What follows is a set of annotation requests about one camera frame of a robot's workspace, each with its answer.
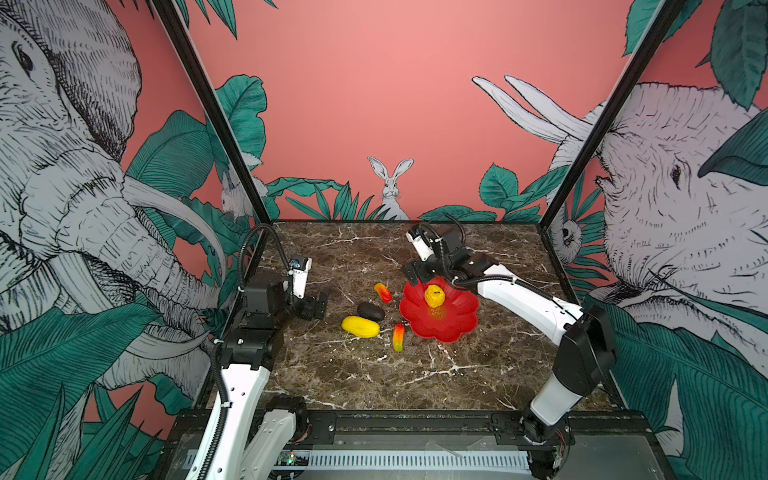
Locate yellow bumpy round fake fruit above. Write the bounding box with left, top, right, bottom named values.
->
left=424, top=284, right=446, bottom=309

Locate small red orange fake fruit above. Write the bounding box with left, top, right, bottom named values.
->
left=374, top=283, right=393, bottom=304

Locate dark brown fake avocado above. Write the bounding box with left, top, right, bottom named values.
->
left=357, top=302, right=386, bottom=323

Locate yellow oblong fake mango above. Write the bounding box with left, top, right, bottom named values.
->
left=341, top=316, right=380, bottom=339

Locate red yellow green fake fruit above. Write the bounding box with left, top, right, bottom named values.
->
left=392, top=324, right=406, bottom=352

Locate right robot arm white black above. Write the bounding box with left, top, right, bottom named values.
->
left=403, top=224, right=618, bottom=445

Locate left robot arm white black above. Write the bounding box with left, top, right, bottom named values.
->
left=187, top=267, right=328, bottom=479

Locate red flower-shaped fruit bowl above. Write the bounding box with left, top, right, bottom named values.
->
left=399, top=278, right=479, bottom=343

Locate white perforated LED strip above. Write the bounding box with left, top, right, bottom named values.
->
left=271, top=450, right=530, bottom=474

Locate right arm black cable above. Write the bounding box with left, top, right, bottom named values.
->
left=419, top=214, right=517, bottom=286

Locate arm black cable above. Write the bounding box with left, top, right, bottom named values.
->
left=419, top=214, right=517, bottom=286
left=236, top=223, right=292, bottom=295

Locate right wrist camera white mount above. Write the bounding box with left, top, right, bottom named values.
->
left=406, top=225, right=434, bottom=262

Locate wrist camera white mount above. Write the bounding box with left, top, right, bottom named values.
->
left=288, top=256, right=312, bottom=299
left=406, top=225, right=434, bottom=262

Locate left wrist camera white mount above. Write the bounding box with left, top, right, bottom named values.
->
left=288, top=256, right=312, bottom=299

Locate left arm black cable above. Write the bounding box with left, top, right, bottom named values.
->
left=236, top=223, right=292, bottom=295

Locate black front mounting rail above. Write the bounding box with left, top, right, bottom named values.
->
left=173, top=409, right=649, bottom=448

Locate left black frame post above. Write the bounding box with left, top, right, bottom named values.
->
left=152, top=0, right=272, bottom=224

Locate black frame post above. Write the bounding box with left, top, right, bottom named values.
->
left=152, top=0, right=272, bottom=224
left=538, top=0, right=686, bottom=230

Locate right black frame post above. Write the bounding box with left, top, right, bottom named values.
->
left=538, top=0, right=686, bottom=230

